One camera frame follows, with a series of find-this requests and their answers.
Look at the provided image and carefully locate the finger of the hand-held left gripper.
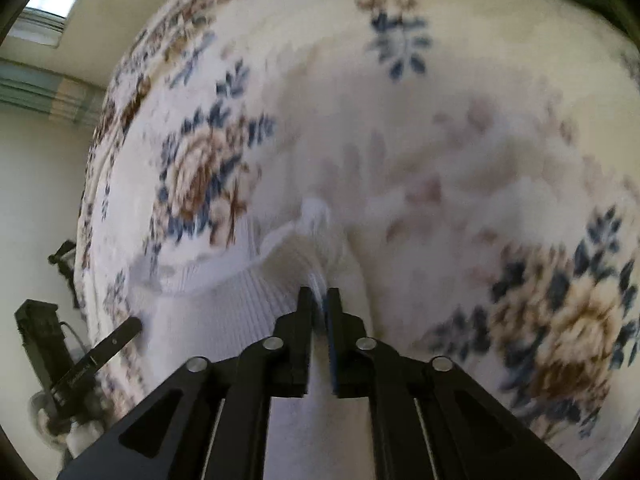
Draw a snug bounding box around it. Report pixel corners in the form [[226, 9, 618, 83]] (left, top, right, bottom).
[[51, 316, 144, 397]]

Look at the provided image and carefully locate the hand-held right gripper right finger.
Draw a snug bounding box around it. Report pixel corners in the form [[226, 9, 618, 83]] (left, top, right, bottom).
[[326, 288, 581, 480]]

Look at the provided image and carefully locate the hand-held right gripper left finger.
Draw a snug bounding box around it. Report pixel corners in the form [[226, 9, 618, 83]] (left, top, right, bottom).
[[57, 287, 314, 480]]

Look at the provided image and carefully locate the white knit sweater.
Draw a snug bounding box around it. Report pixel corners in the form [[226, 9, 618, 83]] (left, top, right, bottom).
[[127, 199, 373, 480]]

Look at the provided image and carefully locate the floral bedspread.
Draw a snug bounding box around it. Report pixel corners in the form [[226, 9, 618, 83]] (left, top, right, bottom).
[[75, 0, 640, 466]]

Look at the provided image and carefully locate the teal striped curtain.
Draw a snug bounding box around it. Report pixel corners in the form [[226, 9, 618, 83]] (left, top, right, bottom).
[[0, 57, 108, 126]]

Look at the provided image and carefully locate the window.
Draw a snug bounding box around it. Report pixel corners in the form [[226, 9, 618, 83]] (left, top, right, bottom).
[[7, 0, 108, 48]]

